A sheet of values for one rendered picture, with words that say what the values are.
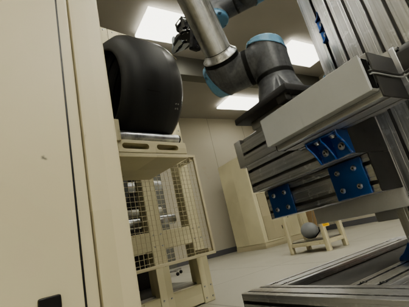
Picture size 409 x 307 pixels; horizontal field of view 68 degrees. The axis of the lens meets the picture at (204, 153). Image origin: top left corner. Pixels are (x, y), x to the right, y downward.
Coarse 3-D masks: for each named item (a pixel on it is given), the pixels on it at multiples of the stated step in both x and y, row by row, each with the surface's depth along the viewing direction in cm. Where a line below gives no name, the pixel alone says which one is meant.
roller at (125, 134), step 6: (126, 132) 132; (132, 132) 134; (138, 132) 136; (144, 132) 139; (126, 138) 132; (132, 138) 134; (138, 138) 135; (144, 138) 137; (150, 138) 140; (156, 138) 142; (162, 138) 144; (168, 138) 146; (174, 138) 148; (180, 138) 151
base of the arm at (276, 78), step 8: (264, 72) 89; (272, 72) 88; (280, 72) 87; (288, 72) 88; (264, 80) 89; (272, 80) 87; (280, 80) 87; (288, 80) 85; (296, 80) 86; (264, 88) 88; (272, 88) 86; (264, 96) 87
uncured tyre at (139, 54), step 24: (120, 48) 138; (144, 48) 140; (120, 72) 179; (144, 72) 133; (168, 72) 142; (120, 96) 186; (144, 96) 133; (168, 96) 141; (120, 120) 136; (144, 120) 137; (168, 120) 145
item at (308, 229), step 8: (304, 224) 371; (312, 224) 365; (320, 224) 337; (328, 224) 340; (336, 224) 354; (288, 232) 380; (304, 232) 367; (312, 232) 361; (344, 232) 349; (288, 240) 377; (304, 240) 379; (312, 240) 350; (320, 240) 340; (328, 240) 332; (336, 240) 338; (344, 240) 345; (328, 248) 330
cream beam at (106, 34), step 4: (100, 28) 187; (104, 28) 189; (104, 32) 188; (108, 32) 190; (112, 32) 192; (116, 32) 195; (104, 36) 187; (108, 36) 189; (112, 36) 191; (104, 40) 186
